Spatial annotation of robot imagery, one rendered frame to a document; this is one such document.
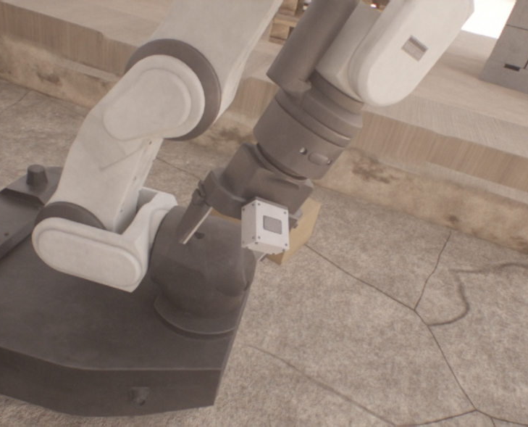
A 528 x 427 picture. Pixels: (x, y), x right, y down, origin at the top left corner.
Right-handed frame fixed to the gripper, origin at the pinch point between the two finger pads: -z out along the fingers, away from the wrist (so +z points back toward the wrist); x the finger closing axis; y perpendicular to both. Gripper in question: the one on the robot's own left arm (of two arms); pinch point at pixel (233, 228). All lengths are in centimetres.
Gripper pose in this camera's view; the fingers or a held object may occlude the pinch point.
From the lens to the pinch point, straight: 50.0
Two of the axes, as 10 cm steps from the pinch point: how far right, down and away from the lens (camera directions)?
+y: 3.2, 6.3, -7.1
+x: -7.8, -2.5, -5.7
